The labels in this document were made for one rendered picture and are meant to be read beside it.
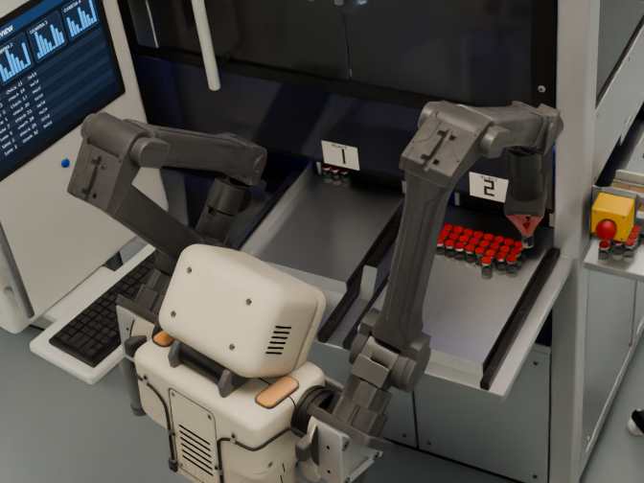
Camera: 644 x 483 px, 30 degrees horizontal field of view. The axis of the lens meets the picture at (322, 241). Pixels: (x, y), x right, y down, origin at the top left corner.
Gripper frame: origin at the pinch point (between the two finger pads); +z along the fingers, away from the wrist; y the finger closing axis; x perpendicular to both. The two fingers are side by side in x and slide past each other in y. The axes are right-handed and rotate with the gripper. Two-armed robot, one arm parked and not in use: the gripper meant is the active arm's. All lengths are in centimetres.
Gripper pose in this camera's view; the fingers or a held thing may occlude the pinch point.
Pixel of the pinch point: (527, 227)
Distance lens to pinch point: 219.2
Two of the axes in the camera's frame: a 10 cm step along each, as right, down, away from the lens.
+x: -9.6, -0.6, 2.7
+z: 1.5, 7.0, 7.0
